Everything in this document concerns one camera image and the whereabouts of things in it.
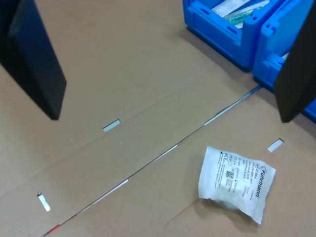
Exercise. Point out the brown cardboard sheet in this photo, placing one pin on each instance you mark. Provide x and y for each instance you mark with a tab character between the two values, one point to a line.
123	74
148	209

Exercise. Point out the long white printed packet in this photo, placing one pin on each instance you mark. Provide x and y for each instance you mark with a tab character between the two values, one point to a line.
229	6

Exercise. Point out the green syringe in clear packet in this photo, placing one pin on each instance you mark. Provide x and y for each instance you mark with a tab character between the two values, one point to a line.
238	17

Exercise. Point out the blue plastic bin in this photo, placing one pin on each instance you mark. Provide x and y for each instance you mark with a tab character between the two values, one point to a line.
269	42
222	37

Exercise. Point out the white Fuhrmann cotton packet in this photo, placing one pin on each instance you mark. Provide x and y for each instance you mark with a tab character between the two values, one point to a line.
234	177

